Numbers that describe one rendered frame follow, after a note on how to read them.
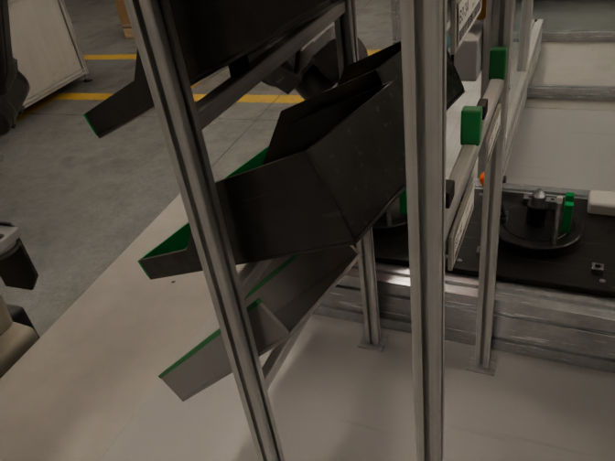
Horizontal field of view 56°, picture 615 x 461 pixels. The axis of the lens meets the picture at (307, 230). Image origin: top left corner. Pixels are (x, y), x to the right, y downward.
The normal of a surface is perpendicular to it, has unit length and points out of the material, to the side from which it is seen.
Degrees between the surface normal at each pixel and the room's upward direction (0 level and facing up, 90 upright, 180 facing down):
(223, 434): 0
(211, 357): 90
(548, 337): 90
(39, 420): 0
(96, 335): 0
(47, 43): 90
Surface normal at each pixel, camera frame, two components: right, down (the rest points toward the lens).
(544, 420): -0.13, -0.82
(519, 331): -0.39, 0.56
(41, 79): 0.93, 0.11
